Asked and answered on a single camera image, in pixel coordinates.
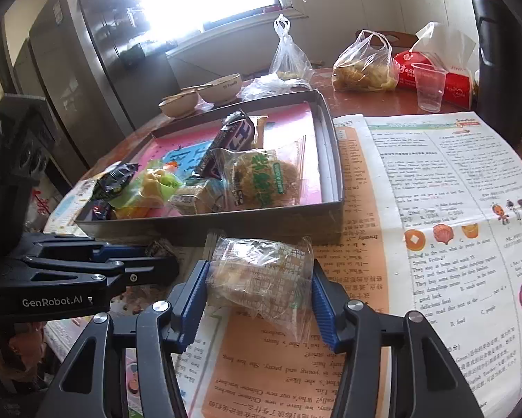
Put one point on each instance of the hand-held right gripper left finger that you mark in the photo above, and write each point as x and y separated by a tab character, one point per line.
191	309

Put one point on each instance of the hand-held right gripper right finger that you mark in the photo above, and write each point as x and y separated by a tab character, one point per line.
324	313

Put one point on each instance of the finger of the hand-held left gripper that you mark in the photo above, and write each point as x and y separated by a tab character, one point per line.
152	270
121	251

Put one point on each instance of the orange cracker packet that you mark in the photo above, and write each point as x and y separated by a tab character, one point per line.
132	213

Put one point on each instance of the blue cookie packet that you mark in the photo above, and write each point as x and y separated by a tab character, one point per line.
100	211

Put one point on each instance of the black snack packet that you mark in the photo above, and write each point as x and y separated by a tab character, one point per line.
113	180

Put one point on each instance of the clear pastry packet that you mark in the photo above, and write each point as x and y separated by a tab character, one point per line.
256	278
261	178

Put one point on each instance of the green and yellow snack packet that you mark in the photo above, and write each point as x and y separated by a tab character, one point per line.
154	185

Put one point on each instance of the small yellow cake packet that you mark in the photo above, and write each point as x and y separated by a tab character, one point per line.
195	198

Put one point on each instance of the grey cardboard box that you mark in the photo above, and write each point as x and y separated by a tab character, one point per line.
243	226

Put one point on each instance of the brown chocolate bar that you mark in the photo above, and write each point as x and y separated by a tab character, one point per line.
230	139

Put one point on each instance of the long yellow snack packet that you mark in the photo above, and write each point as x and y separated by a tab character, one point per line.
260	130

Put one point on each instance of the red knot decoration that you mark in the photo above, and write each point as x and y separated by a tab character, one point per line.
41	202

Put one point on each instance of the colourful picture newspaper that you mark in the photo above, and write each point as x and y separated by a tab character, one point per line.
134	374

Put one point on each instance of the grey refrigerator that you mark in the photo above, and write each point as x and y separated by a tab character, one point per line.
91	78

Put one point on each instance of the small beige bowl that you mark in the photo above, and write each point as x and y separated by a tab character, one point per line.
178	106

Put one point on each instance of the newspaper with orange panel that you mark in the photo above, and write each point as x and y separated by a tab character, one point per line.
439	209

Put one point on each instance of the wooden chopstick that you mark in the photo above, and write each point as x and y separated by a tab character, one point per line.
200	86
180	95

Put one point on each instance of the pink workbook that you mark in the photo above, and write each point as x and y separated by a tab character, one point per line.
304	139

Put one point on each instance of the large beige bowl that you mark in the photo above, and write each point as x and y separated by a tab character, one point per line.
219	91

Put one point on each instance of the crumpled clear plastic bag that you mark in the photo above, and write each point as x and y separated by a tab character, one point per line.
269	89

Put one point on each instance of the white radiator cover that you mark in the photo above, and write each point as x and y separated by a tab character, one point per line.
226	52

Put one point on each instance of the plastic bag of food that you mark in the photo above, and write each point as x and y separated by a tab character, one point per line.
363	74

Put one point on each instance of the clear plastic cup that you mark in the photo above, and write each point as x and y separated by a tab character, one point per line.
430	91

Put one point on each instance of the tall clear plastic bag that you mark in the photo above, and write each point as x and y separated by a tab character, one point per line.
289	61

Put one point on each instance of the red tissue pack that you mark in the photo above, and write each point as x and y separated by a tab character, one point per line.
459	87

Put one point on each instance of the wooden chair back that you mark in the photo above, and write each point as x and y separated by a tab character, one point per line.
402	40

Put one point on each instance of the black thermos bottle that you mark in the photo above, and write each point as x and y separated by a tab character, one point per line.
500	69

